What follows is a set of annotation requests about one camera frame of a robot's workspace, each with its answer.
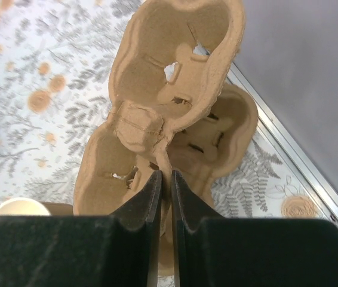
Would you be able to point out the brown paper cup stack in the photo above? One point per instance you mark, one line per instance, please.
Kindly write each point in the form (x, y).
(29, 207)

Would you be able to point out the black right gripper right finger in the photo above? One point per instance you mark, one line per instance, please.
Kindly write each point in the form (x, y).
(211, 250)

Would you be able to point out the cardboard cup carrier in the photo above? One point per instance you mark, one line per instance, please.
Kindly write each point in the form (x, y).
(215, 145)
(170, 69)

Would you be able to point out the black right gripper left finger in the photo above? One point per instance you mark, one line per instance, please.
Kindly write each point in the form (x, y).
(120, 249)

